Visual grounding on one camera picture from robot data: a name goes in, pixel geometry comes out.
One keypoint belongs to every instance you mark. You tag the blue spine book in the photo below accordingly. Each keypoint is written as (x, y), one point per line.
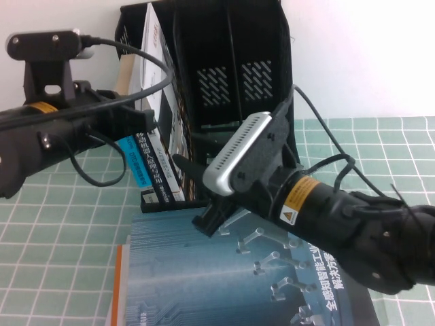
(130, 159)

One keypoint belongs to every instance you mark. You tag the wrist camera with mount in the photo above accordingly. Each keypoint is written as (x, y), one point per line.
(44, 42)
(238, 149)

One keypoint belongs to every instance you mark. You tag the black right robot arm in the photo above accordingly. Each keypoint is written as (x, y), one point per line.
(357, 231)

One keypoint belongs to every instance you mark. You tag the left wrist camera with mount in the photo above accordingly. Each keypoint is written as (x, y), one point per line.
(44, 42)

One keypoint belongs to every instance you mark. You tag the black spine book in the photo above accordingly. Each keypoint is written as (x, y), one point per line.
(149, 163)

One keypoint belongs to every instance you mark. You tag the black plastic book holder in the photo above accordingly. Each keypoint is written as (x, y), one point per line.
(210, 40)

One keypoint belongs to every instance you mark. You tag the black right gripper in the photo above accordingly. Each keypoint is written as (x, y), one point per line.
(217, 217)

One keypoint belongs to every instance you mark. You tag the green checked tablecloth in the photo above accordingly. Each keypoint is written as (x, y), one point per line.
(51, 237)

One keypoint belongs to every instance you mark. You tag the white AgileX brochure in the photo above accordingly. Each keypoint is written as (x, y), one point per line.
(151, 40)

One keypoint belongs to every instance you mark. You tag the white spine book gear cover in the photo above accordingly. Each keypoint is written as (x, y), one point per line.
(168, 183)

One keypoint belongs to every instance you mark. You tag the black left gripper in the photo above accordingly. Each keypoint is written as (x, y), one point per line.
(105, 115)

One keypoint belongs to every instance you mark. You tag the orange edged book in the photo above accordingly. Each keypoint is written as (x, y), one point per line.
(117, 288)

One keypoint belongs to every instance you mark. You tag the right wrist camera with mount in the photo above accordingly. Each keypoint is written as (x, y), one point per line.
(238, 149)

